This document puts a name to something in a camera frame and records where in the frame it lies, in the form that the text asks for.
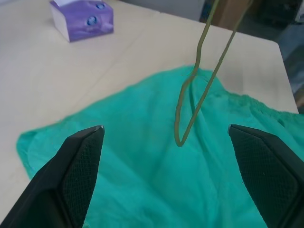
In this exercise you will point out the teal green shorts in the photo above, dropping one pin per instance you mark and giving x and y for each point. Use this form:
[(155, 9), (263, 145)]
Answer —
[(147, 152)]

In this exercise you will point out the purple tissue box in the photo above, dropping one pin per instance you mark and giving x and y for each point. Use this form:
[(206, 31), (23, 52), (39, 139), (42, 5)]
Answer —
[(83, 20)]

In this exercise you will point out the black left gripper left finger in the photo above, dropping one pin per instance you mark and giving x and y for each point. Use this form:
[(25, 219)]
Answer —
[(61, 180)]

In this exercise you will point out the brown cardboard box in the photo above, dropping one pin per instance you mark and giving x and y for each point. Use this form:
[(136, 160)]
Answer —
[(231, 14)]

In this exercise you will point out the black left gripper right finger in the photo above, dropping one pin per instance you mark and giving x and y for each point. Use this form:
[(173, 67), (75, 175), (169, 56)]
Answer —
[(266, 171)]

